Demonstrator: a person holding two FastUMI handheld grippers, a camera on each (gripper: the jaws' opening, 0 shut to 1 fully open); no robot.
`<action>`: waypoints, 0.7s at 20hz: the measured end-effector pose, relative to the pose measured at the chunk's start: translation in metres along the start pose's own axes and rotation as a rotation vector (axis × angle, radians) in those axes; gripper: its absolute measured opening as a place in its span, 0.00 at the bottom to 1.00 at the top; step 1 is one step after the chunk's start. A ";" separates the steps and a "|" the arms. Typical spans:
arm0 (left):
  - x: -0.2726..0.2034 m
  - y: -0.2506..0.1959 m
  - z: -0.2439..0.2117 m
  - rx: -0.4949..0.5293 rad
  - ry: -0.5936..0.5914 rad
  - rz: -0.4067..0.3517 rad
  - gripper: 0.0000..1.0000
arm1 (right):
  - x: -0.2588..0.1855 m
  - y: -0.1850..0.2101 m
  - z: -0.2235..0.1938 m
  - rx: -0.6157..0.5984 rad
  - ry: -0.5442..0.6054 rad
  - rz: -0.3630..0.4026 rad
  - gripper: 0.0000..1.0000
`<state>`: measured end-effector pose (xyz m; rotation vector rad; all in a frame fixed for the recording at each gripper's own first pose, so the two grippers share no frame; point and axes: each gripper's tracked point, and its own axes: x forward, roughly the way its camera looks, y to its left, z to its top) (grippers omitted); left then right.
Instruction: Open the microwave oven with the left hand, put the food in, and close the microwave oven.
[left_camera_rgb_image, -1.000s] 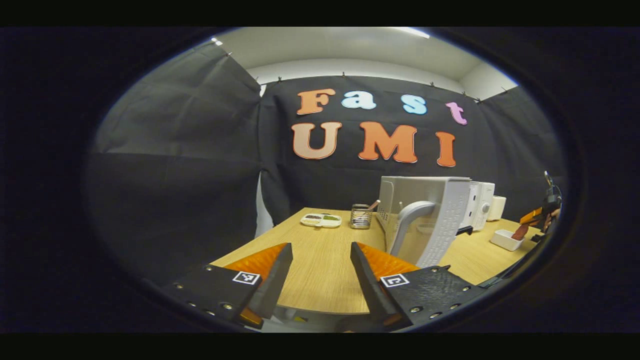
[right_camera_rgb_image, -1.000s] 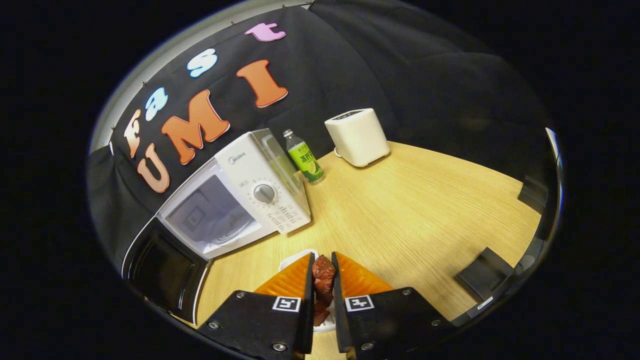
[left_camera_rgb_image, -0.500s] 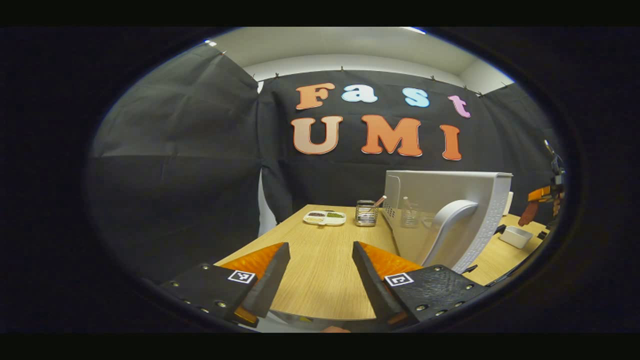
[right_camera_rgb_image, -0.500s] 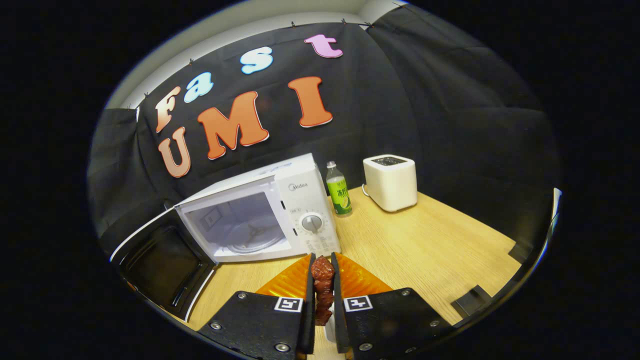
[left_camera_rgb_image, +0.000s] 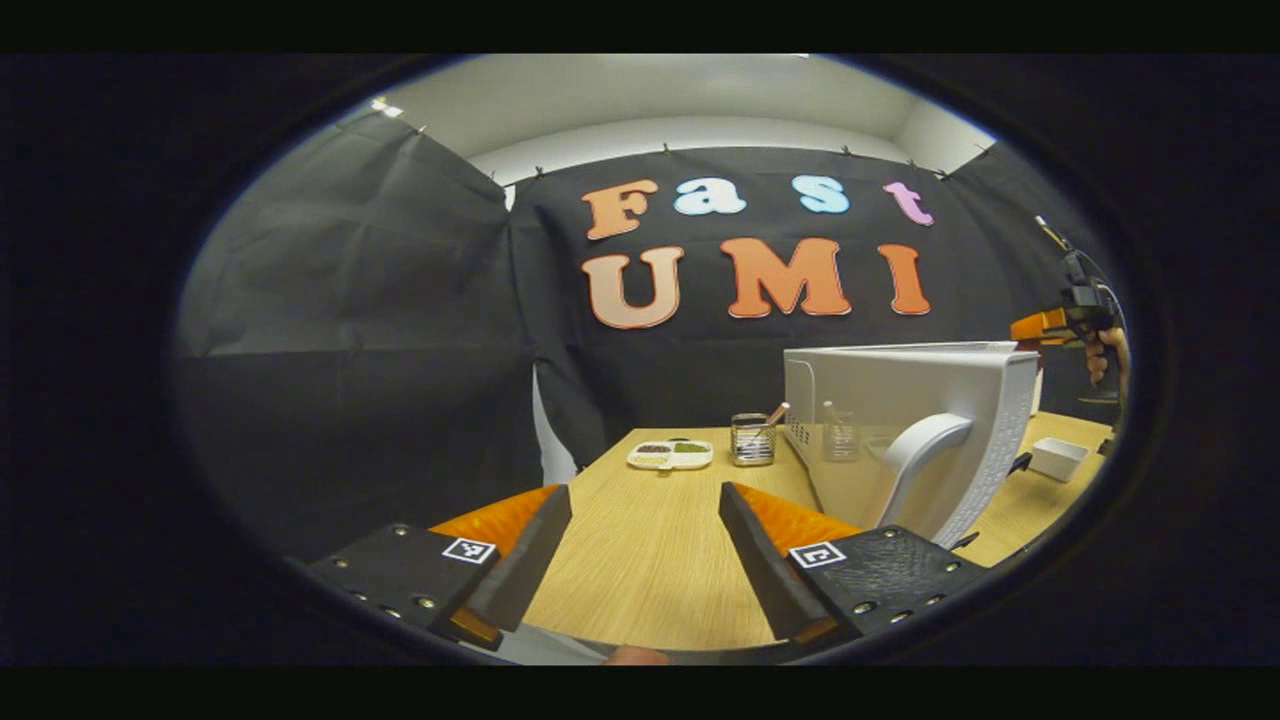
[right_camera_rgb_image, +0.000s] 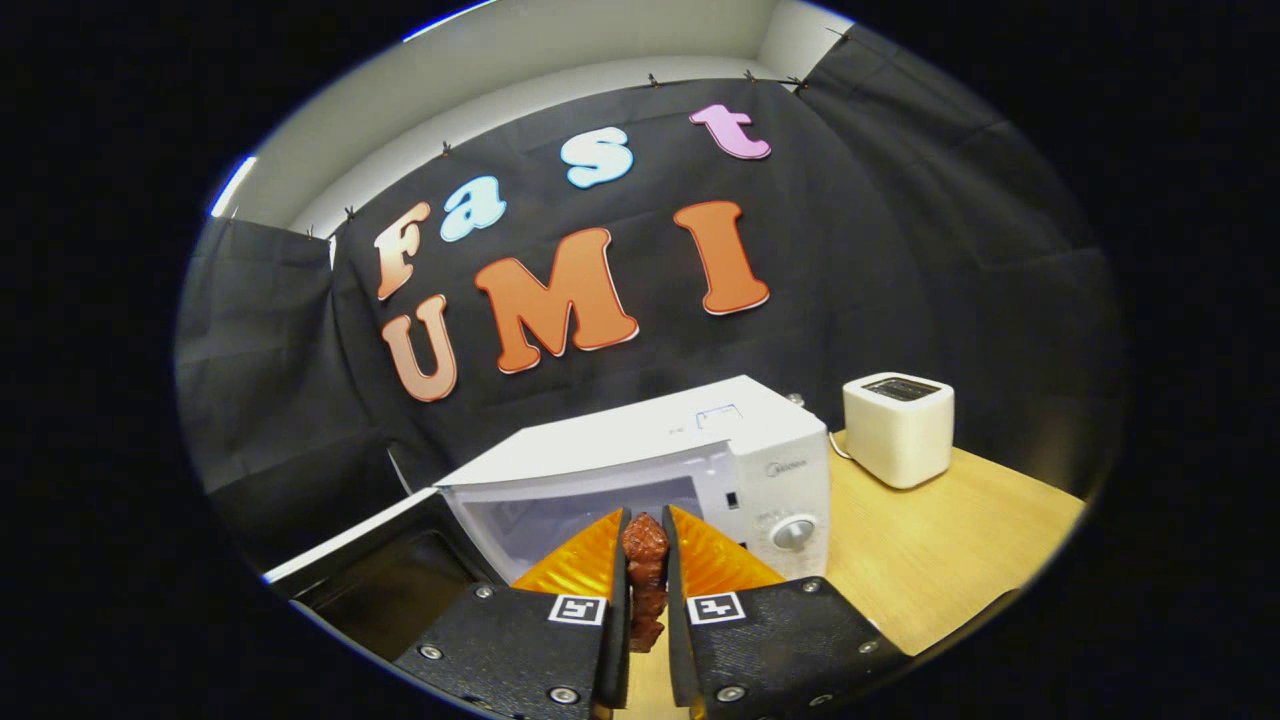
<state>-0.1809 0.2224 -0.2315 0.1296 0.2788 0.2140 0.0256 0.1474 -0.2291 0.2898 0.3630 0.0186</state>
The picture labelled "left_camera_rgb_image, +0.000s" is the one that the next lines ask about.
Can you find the black backdrop cloth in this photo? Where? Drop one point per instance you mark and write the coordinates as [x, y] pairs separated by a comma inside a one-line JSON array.
[[350, 300]]

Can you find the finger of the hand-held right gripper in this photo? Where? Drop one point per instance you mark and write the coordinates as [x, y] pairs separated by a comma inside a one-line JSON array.
[[1038, 326]]

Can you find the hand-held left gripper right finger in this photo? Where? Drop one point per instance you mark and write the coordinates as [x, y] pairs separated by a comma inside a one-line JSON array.
[[760, 565]]

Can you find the clear glass jar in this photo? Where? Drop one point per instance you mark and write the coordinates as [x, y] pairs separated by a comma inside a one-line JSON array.
[[752, 442]]

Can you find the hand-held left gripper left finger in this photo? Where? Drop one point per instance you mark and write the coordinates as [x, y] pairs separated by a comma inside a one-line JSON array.
[[530, 565]]

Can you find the white microwave oven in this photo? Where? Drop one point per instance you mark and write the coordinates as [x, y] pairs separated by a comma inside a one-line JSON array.
[[900, 380]]

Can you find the white divided food plate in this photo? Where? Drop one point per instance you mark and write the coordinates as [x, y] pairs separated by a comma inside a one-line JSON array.
[[668, 455]]

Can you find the long ceiling light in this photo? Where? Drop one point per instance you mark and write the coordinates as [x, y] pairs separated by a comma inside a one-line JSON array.
[[386, 107]]

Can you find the small white square dish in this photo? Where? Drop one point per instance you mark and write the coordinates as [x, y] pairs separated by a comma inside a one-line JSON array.
[[1058, 458]]

